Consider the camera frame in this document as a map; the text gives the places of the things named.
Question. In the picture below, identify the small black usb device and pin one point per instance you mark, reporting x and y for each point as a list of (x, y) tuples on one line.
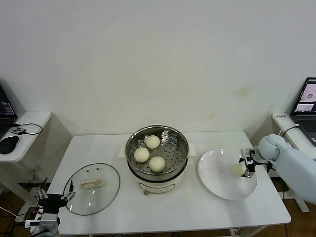
[(17, 130)]

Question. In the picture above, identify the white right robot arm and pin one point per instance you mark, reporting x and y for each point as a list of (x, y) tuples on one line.
[(296, 168)]

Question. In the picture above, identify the stainless steel steamer basket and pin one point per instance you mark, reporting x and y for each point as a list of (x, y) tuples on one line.
[(175, 153)]

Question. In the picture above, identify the white steamed baozi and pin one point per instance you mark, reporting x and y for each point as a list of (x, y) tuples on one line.
[(142, 155), (237, 169), (157, 164), (152, 142)]

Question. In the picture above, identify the cream electric cooking pot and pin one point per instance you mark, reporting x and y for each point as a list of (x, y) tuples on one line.
[(158, 185)]

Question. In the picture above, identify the white side desk with label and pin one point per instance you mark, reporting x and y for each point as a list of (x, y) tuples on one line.
[(306, 150)]

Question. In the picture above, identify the white printed label sticker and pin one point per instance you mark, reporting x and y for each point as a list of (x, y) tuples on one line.
[(280, 117)]

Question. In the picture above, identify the grey laptop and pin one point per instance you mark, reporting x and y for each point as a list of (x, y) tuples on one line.
[(306, 103)]

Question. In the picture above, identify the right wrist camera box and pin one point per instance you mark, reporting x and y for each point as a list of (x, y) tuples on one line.
[(248, 158)]

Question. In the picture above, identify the white round plate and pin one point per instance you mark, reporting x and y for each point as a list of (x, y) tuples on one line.
[(217, 177)]

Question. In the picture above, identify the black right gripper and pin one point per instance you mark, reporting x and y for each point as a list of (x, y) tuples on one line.
[(257, 157)]

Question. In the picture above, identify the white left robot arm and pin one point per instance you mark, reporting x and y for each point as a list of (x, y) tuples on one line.
[(47, 232)]

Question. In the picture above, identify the black laptop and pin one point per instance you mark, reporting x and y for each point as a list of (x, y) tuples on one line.
[(6, 106)]

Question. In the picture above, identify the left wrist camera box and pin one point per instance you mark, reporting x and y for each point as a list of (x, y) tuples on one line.
[(49, 220)]

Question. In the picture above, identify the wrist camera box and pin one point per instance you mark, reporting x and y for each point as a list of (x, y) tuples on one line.
[(248, 158), (49, 220)]

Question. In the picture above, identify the black computer mouse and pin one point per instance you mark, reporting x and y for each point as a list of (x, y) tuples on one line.
[(8, 144)]

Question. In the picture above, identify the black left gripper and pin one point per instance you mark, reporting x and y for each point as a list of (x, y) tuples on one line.
[(51, 201)]

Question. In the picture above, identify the white side desk with mouse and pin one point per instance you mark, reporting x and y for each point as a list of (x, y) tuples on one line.
[(32, 138)]

